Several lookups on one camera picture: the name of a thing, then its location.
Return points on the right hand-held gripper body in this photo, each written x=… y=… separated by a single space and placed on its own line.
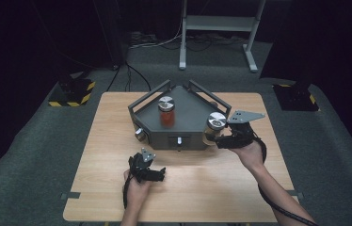
x=243 y=133

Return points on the person's right hand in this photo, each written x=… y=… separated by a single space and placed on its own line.
x=251 y=155

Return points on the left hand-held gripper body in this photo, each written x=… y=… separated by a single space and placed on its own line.
x=141 y=168

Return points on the person's left hand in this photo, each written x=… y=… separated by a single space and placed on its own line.
x=136 y=191

